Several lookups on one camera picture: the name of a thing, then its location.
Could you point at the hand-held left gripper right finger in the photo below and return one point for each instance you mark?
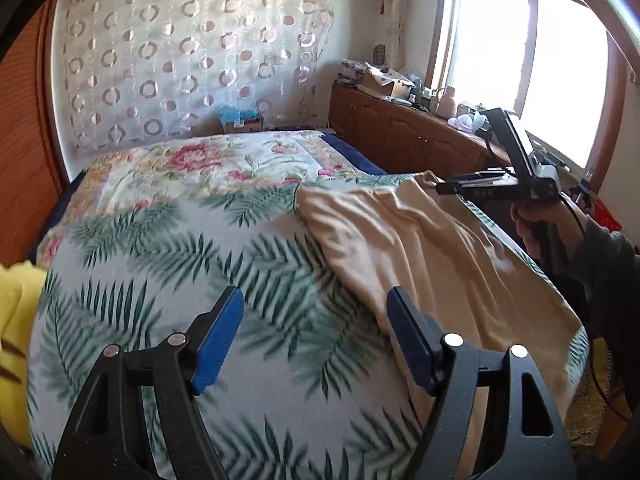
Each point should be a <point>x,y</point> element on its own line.
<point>412,340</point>

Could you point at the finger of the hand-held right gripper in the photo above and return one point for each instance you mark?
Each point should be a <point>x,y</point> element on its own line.
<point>510,135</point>
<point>480,183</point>

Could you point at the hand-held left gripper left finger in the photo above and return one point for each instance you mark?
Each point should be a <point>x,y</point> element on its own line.
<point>215,350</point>

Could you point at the beige printed t-shirt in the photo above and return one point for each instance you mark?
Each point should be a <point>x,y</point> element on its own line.
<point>400,240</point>

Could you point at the person's right forearm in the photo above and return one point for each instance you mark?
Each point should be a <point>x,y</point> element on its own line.
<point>605,265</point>

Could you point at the person's right hand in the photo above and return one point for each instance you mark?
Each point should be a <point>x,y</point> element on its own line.
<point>530,232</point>

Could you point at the window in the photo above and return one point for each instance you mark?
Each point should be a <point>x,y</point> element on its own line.
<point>500,40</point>

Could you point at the floral leaf print bedspread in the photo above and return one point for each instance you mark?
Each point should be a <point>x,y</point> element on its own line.
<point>150,260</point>

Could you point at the wooden cabinet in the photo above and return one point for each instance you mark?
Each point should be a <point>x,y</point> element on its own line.
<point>380,125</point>

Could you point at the open cardboard box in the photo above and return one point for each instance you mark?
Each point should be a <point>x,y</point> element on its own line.
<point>385,85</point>

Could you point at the beige drape curtain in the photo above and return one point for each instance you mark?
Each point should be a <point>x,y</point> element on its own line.
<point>395,5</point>

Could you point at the yellow plush toy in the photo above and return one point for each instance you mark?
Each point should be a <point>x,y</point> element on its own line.
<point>15,320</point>

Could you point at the small box with blue tissue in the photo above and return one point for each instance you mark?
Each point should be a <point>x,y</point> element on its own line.
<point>240,120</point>

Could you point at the wooden wardrobe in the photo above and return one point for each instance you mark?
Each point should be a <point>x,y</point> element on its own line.
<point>25,135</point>

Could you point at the sheer curtain with circles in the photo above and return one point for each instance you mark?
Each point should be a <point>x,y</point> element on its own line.
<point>175,60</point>

